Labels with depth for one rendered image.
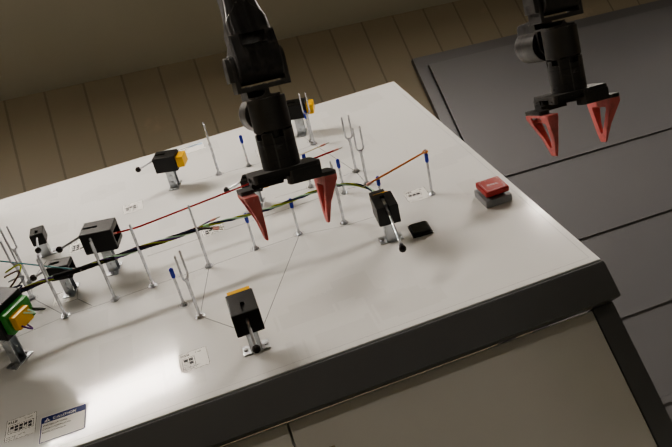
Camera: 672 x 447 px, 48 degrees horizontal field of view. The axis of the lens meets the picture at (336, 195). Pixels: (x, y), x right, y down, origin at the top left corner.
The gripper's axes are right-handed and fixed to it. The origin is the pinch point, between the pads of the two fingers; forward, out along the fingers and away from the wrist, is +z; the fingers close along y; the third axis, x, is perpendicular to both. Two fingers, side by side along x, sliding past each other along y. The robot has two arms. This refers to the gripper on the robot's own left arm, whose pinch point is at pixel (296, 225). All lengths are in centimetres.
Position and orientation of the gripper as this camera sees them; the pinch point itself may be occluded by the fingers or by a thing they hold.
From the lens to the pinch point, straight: 112.1
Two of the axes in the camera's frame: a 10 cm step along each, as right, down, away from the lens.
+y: -9.3, 2.6, -2.6
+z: 2.2, 9.6, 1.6
